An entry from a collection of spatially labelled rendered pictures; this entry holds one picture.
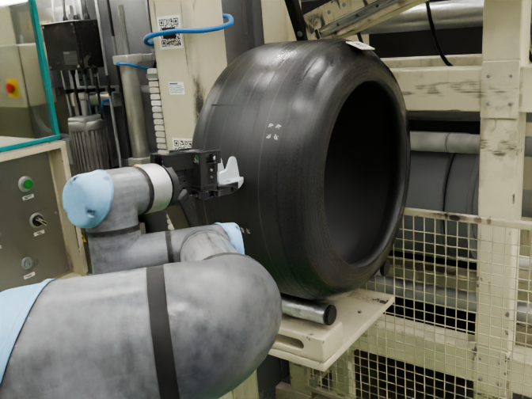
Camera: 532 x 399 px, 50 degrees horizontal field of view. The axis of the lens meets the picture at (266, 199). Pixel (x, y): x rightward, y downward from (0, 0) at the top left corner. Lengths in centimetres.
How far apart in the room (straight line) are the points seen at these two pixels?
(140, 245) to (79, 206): 10
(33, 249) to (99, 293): 116
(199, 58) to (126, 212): 65
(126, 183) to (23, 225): 77
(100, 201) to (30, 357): 40
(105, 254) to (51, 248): 80
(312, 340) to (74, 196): 65
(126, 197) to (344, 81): 52
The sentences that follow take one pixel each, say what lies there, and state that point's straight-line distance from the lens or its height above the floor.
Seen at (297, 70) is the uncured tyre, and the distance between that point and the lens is 112.
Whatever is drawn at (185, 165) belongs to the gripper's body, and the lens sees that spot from 93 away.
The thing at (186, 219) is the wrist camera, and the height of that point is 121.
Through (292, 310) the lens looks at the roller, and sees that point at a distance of 129.
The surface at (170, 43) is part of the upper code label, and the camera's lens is 143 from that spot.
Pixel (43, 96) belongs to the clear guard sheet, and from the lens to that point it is 156.
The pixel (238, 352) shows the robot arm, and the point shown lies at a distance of 45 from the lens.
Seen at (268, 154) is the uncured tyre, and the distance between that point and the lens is 105.
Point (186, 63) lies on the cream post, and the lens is 140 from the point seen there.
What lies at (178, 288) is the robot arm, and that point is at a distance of 44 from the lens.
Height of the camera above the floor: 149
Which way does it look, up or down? 16 degrees down
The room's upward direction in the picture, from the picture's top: 5 degrees counter-clockwise
